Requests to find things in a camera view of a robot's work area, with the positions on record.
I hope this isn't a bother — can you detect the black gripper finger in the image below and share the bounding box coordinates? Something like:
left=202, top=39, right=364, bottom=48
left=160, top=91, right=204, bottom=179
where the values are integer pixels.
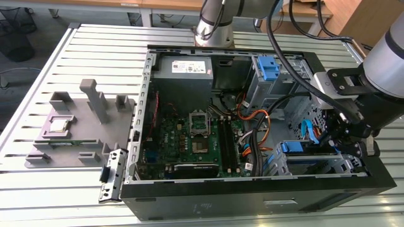
left=324, top=111, right=351, bottom=153
left=346, top=136, right=382, bottom=158

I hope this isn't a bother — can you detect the grey optical drive bay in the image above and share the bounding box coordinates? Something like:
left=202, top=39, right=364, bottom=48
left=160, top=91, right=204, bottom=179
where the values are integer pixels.
left=248, top=55, right=316, bottom=111

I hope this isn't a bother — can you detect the black RAM slot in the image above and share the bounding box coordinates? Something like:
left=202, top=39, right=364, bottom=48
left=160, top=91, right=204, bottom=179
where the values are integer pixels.
left=219, top=116, right=230, bottom=173
left=227, top=116, right=240, bottom=173

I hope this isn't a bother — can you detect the blue drive latch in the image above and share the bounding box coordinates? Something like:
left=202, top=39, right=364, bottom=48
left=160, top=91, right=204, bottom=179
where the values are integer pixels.
left=258, top=55, right=280, bottom=81

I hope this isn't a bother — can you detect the CPU socket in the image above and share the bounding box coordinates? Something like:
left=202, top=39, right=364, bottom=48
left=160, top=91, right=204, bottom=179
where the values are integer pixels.
left=191, top=137, right=210, bottom=154

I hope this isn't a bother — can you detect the metal socket cover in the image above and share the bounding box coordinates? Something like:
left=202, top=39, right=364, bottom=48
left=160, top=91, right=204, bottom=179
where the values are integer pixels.
left=188, top=110, right=212, bottom=138

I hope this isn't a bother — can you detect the black open PC case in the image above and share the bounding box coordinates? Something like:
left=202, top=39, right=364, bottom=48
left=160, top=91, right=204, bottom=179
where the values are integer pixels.
left=119, top=44, right=398, bottom=222

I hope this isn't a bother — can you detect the wooden cabinet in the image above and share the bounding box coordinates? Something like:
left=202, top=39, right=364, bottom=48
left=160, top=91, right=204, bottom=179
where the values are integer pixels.
left=339, top=0, right=404, bottom=68

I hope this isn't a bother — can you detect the black graphics card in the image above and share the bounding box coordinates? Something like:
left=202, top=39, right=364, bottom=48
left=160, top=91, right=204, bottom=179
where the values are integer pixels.
left=164, top=163, right=220, bottom=180

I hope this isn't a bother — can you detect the grey power supply unit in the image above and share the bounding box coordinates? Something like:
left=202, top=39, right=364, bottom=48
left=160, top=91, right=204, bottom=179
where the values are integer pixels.
left=156, top=55, right=215, bottom=116

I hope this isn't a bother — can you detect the green motherboard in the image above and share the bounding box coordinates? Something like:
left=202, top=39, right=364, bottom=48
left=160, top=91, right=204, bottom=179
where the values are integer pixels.
left=140, top=113, right=254, bottom=179

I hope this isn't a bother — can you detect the grey parts rack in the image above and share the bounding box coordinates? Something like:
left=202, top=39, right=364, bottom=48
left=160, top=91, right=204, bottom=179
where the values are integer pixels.
left=24, top=79, right=139, bottom=169

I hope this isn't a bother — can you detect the green RAM stick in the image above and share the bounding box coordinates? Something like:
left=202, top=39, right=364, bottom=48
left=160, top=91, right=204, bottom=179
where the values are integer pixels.
left=48, top=140, right=95, bottom=146

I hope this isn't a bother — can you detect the silver CPU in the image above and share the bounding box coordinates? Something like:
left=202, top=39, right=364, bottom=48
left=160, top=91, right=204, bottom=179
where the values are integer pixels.
left=50, top=119, right=71, bottom=132

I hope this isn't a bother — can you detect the black mesh bin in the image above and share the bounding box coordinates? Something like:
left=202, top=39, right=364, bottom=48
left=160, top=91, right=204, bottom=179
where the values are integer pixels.
left=0, top=7, right=38, bottom=62

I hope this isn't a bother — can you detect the blue flat data wire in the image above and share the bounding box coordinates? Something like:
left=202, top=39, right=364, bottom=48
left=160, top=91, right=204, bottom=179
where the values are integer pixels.
left=302, top=120, right=320, bottom=145

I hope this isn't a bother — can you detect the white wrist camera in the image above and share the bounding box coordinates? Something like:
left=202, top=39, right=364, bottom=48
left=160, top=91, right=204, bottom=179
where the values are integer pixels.
left=312, top=71, right=336, bottom=110

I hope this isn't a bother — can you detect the orange yellow wire bundle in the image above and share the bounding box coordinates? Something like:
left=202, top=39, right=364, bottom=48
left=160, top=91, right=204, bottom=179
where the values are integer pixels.
left=236, top=100, right=274, bottom=157

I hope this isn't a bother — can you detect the thick black cable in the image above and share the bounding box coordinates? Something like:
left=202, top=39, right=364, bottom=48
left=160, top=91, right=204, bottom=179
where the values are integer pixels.
left=251, top=91, right=314, bottom=177

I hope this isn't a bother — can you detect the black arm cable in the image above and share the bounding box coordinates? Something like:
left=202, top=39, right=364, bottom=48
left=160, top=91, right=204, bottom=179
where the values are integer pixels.
left=267, top=0, right=347, bottom=114

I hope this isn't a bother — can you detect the red black twisted wire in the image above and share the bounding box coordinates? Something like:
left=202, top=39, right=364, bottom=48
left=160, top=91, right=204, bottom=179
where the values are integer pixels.
left=147, top=91, right=160, bottom=142

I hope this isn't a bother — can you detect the grey metal slot bracket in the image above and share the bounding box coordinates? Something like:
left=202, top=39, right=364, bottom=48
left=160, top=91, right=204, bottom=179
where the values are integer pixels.
left=98, top=148, right=130, bottom=204

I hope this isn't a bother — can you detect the blue floor cable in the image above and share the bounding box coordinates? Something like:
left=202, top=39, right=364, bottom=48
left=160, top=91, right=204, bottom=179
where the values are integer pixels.
left=0, top=67, right=42, bottom=74

